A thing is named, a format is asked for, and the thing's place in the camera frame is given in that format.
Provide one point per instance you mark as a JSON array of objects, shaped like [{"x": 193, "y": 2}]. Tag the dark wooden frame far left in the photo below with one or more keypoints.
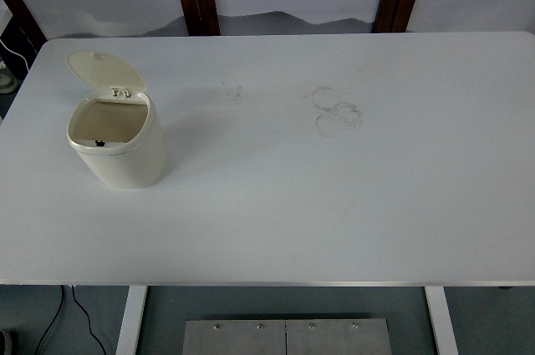
[{"x": 27, "y": 22}]

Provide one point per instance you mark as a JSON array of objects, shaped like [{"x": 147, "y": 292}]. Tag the right white table leg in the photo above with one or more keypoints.
[{"x": 444, "y": 336}]

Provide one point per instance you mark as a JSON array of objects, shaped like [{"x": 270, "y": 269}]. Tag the left white table leg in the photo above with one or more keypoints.
[{"x": 132, "y": 320}]

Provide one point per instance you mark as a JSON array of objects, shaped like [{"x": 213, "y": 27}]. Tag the metal base plate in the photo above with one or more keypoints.
[{"x": 292, "y": 336}]

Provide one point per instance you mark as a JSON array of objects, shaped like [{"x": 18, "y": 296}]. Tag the cream plastic trash can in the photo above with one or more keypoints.
[{"x": 116, "y": 130}]

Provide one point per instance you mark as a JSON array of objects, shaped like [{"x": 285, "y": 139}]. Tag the white table leg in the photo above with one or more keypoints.
[
  {"x": 444, "y": 336},
  {"x": 132, "y": 320}
]

